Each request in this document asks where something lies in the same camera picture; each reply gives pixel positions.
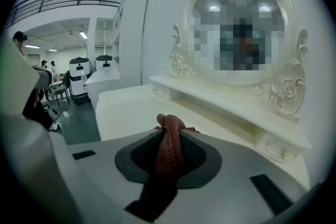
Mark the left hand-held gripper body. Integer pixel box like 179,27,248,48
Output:
0,39,54,119

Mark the white dressing table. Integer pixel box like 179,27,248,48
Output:
94,74,313,192

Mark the white cubby shelf unit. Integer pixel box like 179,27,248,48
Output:
112,0,150,87

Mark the white low cabinet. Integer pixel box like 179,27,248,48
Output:
85,70,122,111

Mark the reddish brown cloth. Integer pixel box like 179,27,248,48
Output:
148,113,198,192

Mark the oval mirror ornate white frame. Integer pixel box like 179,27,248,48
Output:
166,0,309,123

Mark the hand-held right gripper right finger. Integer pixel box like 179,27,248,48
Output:
167,130,307,221

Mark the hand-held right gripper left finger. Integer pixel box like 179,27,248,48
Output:
67,129,165,221

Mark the gray office chair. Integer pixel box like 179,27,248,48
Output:
44,70,71,108

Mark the white service robot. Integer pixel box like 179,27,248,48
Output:
68,57,92,105
94,54,114,74

